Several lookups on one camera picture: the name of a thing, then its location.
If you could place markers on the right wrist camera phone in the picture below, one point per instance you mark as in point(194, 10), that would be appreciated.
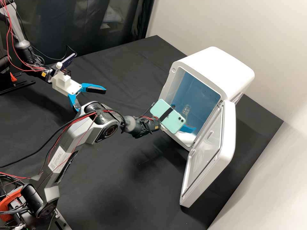
point(168, 112)

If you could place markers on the incubator door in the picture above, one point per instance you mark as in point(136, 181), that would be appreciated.
point(211, 153)

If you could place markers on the white incubator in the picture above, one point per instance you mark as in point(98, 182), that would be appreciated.
point(227, 69)

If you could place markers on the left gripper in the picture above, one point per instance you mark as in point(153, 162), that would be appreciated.
point(66, 87)

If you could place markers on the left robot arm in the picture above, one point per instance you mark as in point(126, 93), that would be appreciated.
point(22, 43)

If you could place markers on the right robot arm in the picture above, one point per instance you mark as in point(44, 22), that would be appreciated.
point(76, 134)

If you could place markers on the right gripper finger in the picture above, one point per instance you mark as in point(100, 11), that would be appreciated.
point(189, 129)

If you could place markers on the clear flask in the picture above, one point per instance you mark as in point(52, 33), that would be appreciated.
point(186, 109)

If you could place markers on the left wrist camera phone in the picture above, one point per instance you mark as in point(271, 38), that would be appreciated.
point(69, 59)

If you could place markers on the wrist camera phone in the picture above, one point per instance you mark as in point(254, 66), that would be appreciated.
point(69, 59)
point(168, 112)

